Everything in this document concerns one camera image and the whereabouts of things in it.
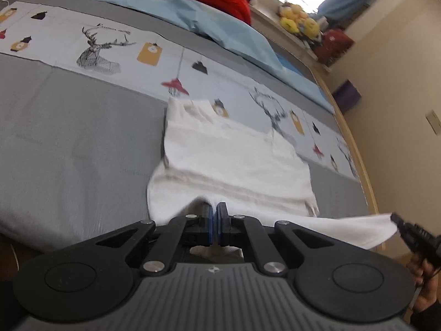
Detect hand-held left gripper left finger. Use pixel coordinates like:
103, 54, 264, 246
74, 203, 216, 276

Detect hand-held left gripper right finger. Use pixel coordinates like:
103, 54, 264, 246
216, 202, 367, 276

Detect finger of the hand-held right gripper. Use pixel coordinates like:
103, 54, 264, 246
390, 213, 423, 249

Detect white t-shirt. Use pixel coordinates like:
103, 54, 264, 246
146, 97, 398, 261

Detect person's right hand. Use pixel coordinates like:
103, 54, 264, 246
407, 258, 441, 314

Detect purple box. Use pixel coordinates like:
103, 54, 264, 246
332, 80, 362, 113

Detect grey printed bed sheet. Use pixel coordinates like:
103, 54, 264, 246
0, 0, 380, 253

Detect light blue duvet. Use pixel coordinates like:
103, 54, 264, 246
55, 0, 336, 114

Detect red bag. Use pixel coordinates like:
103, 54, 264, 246
315, 29, 355, 67

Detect yellow round plush toy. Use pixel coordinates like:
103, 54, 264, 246
301, 17, 321, 39

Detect yellow pink plush toy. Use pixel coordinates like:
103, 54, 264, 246
279, 3, 304, 34

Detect wall socket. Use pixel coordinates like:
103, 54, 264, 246
425, 110, 441, 134

